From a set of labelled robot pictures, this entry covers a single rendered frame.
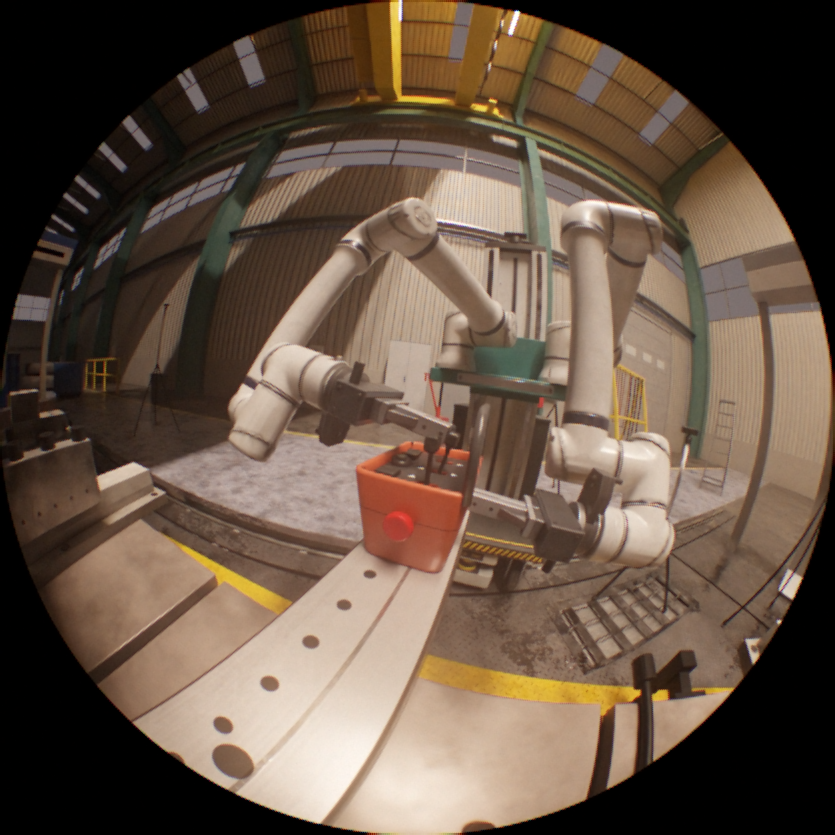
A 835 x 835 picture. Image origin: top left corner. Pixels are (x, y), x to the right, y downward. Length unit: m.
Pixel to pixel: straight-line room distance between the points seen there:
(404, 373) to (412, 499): 5.68
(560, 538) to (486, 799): 0.53
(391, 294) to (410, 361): 2.04
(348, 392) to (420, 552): 0.22
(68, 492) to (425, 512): 1.05
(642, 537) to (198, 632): 0.90
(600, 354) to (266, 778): 0.60
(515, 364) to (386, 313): 5.77
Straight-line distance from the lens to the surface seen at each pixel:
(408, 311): 6.76
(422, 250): 0.69
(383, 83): 11.61
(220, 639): 0.74
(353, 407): 0.32
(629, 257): 0.75
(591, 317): 0.48
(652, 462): 0.45
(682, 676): 1.02
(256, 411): 0.43
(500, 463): 1.33
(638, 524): 0.42
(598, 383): 0.44
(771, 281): 3.15
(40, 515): 1.05
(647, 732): 0.79
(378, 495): 0.29
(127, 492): 1.28
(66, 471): 1.05
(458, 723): 0.64
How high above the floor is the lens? 0.91
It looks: 7 degrees down
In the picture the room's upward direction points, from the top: 7 degrees clockwise
